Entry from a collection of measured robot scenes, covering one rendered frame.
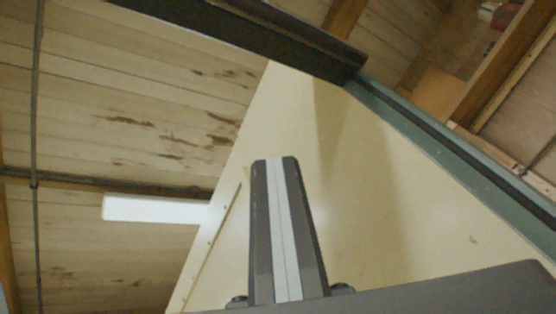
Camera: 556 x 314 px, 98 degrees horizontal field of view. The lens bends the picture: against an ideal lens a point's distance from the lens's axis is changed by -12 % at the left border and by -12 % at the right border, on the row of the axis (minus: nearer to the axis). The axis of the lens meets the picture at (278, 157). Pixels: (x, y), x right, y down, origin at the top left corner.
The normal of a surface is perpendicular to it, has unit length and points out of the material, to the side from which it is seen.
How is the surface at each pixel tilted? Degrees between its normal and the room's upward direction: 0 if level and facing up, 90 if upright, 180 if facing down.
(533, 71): 90
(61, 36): 179
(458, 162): 90
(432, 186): 90
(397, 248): 90
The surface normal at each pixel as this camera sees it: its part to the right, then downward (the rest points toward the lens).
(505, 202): -0.84, -0.15
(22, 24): 0.36, 0.58
